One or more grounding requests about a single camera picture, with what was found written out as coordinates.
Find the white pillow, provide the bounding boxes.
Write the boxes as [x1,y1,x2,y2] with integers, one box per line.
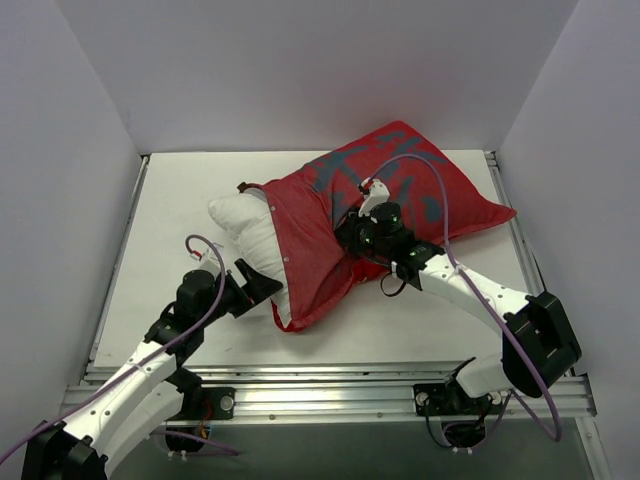
[208,188,292,330]

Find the red printed pillowcase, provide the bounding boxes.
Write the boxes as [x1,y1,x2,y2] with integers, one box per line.
[238,121,516,333]

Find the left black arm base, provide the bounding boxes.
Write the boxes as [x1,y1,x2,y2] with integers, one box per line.
[170,386,236,421]

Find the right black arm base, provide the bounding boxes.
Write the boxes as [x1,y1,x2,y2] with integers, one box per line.
[412,382,481,417]

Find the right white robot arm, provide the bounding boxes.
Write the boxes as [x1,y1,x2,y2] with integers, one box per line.
[335,202,582,413]

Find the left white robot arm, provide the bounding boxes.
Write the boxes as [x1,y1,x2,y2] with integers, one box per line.
[21,259,283,479]

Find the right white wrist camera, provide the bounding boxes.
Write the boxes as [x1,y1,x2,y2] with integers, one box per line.
[358,177,390,217]

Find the aluminium mounting rail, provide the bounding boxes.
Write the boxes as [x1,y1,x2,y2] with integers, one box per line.
[60,364,596,426]

